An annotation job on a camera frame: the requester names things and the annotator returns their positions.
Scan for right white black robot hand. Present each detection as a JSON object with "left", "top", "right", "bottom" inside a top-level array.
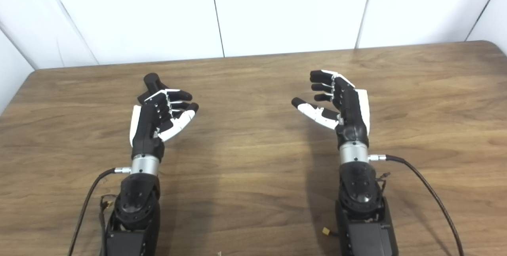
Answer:
[{"left": 292, "top": 70, "right": 371, "bottom": 149}]

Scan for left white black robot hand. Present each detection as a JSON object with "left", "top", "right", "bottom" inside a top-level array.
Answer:
[{"left": 129, "top": 89, "right": 200, "bottom": 162}]

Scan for black peg with square base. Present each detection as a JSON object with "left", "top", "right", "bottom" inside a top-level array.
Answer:
[{"left": 137, "top": 73, "right": 170, "bottom": 105}]

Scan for right arm thin wire bundle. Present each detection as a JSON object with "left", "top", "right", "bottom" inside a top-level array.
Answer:
[{"left": 375, "top": 172, "right": 392, "bottom": 194}]

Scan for arm thin wire bundle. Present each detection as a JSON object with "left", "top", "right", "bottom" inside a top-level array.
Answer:
[
  {"left": 375, "top": 172, "right": 392, "bottom": 194},
  {"left": 99, "top": 194, "right": 118, "bottom": 225}
]

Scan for left arm thin wire bundle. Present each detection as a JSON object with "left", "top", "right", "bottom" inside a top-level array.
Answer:
[{"left": 99, "top": 194, "right": 118, "bottom": 225}]

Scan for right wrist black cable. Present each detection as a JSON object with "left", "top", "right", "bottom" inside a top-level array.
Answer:
[{"left": 368, "top": 154, "right": 465, "bottom": 256}]

